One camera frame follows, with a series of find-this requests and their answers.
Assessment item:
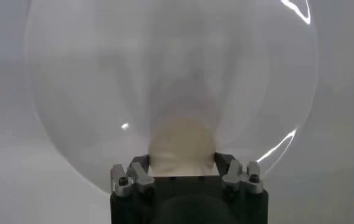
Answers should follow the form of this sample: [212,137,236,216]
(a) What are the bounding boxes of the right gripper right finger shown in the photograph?
[214,152,264,195]

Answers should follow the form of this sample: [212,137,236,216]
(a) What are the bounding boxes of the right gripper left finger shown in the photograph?
[110,154,156,198]

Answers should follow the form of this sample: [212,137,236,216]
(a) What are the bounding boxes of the white steamed baozi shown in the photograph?
[147,117,220,177]

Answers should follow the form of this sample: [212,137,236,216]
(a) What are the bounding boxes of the round white plate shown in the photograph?
[24,0,319,195]

